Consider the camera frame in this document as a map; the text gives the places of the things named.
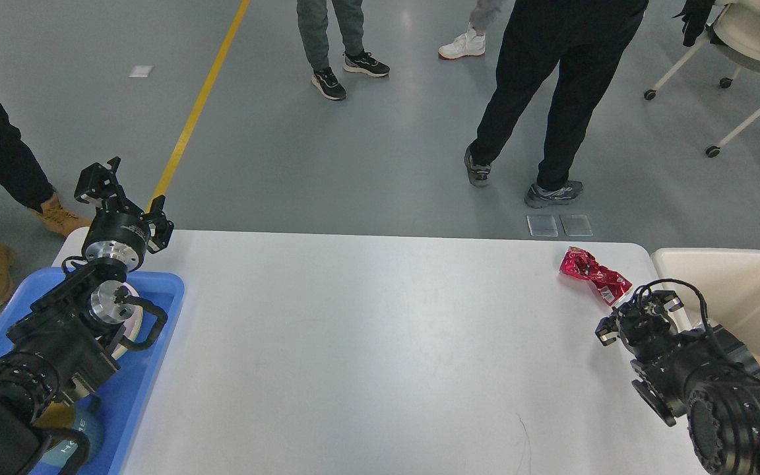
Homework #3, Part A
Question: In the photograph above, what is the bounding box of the cream plastic bin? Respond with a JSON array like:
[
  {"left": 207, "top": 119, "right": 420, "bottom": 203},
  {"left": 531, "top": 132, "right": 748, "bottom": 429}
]
[{"left": 651, "top": 247, "right": 760, "bottom": 355}]

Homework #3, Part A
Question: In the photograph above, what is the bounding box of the person in black sneakers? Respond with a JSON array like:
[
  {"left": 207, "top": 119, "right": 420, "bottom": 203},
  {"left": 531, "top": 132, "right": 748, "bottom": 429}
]
[{"left": 296, "top": 0, "right": 391, "bottom": 102}]

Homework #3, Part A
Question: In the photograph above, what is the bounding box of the black jacket on chair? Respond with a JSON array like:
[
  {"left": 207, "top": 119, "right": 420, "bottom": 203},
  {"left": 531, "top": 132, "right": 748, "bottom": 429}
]
[{"left": 673, "top": 0, "right": 715, "bottom": 48}]

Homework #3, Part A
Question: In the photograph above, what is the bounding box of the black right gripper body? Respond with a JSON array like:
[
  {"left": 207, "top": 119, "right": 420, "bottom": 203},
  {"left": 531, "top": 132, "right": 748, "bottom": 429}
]
[{"left": 617, "top": 300, "right": 680, "bottom": 363}]

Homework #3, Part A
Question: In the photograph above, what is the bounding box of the teal HOME mug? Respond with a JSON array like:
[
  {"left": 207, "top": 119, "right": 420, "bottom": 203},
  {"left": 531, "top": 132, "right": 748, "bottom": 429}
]
[{"left": 40, "top": 406, "right": 104, "bottom": 467}]

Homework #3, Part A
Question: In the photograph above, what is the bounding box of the clear floor plate right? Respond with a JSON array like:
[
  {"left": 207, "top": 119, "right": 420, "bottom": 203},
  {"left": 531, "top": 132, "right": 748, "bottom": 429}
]
[{"left": 559, "top": 214, "right": 594, "bottom": 237}]

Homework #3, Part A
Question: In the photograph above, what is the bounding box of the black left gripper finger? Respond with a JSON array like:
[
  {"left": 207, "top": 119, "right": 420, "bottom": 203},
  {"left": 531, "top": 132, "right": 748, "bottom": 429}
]
[
  {"left": 144, "top": 195, "right": 175, "bottom": 255},
  {"left": 73, "top": 156, "right": 131, "bottom": 218}
]

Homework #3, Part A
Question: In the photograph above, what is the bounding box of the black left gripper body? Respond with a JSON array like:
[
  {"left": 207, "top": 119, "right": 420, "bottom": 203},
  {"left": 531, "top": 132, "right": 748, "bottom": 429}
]
[{"left": 82, "top": 213, "right": 150, "bottom": 272}]

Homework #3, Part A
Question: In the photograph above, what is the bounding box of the white office chair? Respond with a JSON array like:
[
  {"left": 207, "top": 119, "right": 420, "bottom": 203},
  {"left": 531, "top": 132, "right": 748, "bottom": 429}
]
[{"left": 643, "top": 1, "right": 760, "bottom": 158}]

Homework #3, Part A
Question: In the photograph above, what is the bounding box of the red small object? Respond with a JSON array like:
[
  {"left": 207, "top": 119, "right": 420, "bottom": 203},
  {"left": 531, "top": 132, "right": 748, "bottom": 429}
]
[{"left": 559, "top": 246, "right": 634, "bottom": 306}]

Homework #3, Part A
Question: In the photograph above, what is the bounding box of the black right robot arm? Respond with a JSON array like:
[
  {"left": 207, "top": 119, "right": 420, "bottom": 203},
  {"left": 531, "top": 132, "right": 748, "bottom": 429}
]
[{"left": 595, "top": 284, "right": 760, "bottom": 474}]

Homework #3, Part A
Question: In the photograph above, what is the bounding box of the person in white sneakers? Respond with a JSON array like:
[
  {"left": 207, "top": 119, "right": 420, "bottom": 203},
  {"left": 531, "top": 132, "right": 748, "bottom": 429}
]
[{"left": 437, "top": 1, "right": 506, "bottom": 60}]

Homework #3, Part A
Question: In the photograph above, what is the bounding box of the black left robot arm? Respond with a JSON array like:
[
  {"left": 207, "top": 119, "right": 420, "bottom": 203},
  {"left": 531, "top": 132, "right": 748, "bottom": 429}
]
[{"left": 0, "top": 157, "right": 174, "bottom": 474}]

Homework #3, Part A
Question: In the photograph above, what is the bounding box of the clear floor plate left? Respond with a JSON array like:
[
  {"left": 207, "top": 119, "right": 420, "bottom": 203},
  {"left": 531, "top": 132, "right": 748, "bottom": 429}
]
[{"left": 526, "top": 214, "right": 560, "bottom": 238}]

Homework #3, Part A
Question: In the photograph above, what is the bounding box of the person in grey sneakers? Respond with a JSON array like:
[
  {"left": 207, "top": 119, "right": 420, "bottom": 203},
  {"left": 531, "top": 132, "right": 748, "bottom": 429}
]
[{"left": 464, "top": 0, "right": 650, "bottom": 209}]

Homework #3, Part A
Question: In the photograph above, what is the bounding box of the clear floor plate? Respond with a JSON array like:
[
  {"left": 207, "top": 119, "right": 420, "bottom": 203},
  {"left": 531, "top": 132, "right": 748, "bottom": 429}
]
[
  {"left": 526, "top": 214, "right": 560, "bottom": 238},
  {"left": 559, "top": 214, "right": 594, "bottom": 237}
]

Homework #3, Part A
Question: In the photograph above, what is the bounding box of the blue plastic tray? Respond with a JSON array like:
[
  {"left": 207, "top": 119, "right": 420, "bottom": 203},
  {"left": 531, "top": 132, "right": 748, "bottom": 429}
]
[{"left": 0, "top": 267, "right": 185, "bottom": 474}]

